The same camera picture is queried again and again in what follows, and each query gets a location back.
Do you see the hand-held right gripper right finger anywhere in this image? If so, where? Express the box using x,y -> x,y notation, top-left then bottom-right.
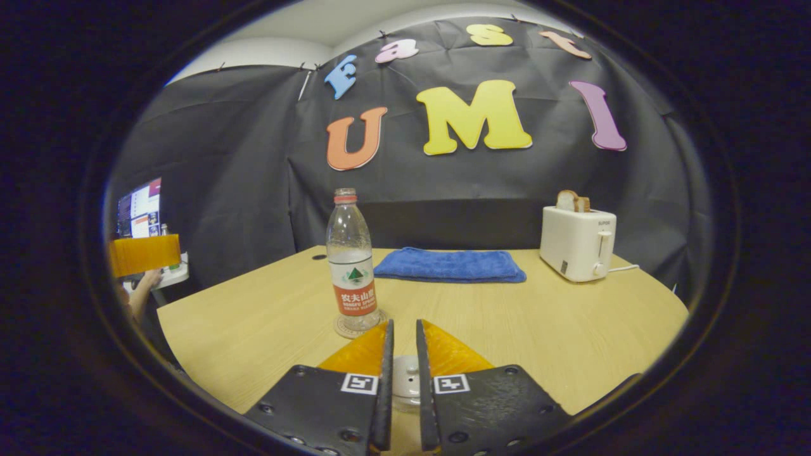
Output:
416,319 -> 574,456

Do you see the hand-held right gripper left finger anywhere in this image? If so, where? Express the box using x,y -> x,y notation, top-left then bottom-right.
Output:
244,319 -> 395,456

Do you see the white teacup lid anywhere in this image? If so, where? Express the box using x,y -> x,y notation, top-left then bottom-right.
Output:
392,354 -> 422,412

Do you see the round wooden coaster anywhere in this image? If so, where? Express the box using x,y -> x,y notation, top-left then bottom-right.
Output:
334,310 -> 388,340

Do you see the clear plastic water bottle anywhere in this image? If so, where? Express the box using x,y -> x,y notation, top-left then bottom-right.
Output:
326,188 -> 382,333

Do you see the green bottle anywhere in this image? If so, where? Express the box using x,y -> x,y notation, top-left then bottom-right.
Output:
160,223 -> 182,272

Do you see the white side table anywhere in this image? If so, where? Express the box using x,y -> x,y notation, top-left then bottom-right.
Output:
124,252 -> 190,293

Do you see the computer monitor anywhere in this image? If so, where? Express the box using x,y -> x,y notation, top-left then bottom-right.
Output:
117,177 -> 162,239

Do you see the folded blue towel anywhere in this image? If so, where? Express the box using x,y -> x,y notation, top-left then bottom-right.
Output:
373,246 -> 528,284

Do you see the black backdrop cloth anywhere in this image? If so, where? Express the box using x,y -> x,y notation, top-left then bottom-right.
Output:
108,16 -> 713,298

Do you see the white toaster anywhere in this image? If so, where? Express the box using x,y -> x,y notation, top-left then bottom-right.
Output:
539,205 -> 618,283

